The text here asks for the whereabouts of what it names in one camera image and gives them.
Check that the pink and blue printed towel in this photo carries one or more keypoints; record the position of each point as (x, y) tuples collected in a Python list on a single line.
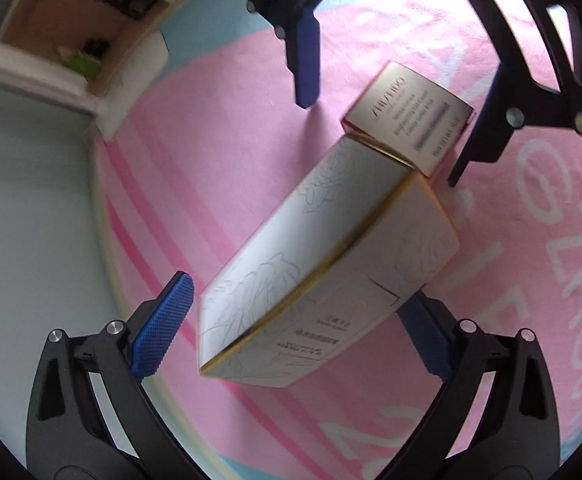
[(511, 285)]

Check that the small red and white box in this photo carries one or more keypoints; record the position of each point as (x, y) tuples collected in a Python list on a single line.
[(411, 115)]

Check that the green bottle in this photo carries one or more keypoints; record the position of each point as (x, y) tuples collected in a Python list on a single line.
[(83, 62)]

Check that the white bookshelf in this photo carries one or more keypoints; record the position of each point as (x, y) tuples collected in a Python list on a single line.
[(36, 25)]

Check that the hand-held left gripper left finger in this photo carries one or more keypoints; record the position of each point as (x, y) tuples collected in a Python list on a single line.
[(163, 325)]

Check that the white box with gold edges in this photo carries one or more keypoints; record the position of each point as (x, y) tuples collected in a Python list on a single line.
[(321, 240)]

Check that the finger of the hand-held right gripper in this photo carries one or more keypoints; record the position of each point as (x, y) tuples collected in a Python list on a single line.
[(303, 60), (486, 130)]

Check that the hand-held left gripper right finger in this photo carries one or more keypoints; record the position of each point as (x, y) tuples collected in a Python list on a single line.
[(427, 342)]

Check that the white foam board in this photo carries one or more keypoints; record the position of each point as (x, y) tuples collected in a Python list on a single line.
[(136, 85)]

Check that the small dark shelf object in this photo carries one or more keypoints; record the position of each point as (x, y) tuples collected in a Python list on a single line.
[(96, 46)]

